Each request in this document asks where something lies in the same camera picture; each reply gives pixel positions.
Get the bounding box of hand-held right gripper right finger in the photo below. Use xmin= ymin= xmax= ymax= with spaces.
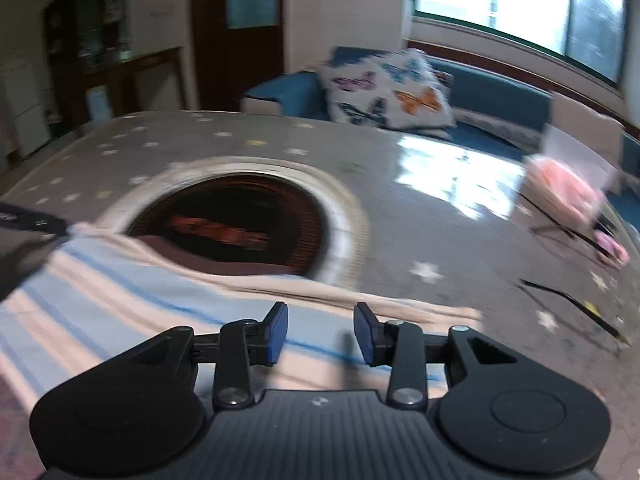
xmin=353 ymin=303 xmax=531 ymax=408

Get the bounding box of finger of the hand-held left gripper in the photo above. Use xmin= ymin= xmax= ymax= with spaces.
xmin=0 ymin=230 xmax=58 ymax=301
xmin=0 ymin=202 xmax=68 ymax=237

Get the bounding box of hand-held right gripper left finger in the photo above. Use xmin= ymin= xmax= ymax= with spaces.
xmin=115 ymin=302 xmax=290 ymax=409

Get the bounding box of blue beige striped garment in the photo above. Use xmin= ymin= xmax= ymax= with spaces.
xmin=0 ymin=223 xmax=483 ymax=411

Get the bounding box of white refrigerator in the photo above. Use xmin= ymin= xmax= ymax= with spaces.
xmin=0 ymin=57 xmax=51 ymax=161

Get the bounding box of round table heater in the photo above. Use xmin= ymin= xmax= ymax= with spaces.
xmin=100 ymin=157 xmax=371 ymax=291

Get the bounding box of grey star-print table cover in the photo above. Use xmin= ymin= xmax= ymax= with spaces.
xmin=0 ymin=110 xmax=640 ymax=366

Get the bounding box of dark wooden cabinet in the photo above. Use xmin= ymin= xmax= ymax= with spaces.
xmin=42 ymin=0 xmax=186 ymax=126

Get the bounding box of white butterfly print pillow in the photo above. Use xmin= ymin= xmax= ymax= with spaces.
xmin=317 ymin=49 xmax=457 ymax=136

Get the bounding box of pink item in plastic bag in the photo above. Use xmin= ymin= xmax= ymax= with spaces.
xmin=522 ymin=130 xmax=618 ymax=231

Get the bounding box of dark wooden door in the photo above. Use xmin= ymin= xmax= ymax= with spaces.
xmin=190 ymin=0 xmax=286 ymax=111

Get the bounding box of small pink object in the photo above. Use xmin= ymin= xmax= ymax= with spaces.
xmin=592 ymin=230 xmax=630 ymax=266

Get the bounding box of blue sofa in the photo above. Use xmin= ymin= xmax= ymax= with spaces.
xmin=241 ymin=46 xmax=640 ymax=196

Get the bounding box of beige cushion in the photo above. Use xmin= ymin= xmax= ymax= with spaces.
xmin=542 ymin=91 xmax=626 ymax=181

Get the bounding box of green-framed window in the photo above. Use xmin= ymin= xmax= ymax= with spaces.
xmin=412 ymin=0 xmax=631 ymax=86

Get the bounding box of black cable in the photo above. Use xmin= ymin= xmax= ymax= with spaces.
xmin=520 ymin=277 xmax=626 ymax=343

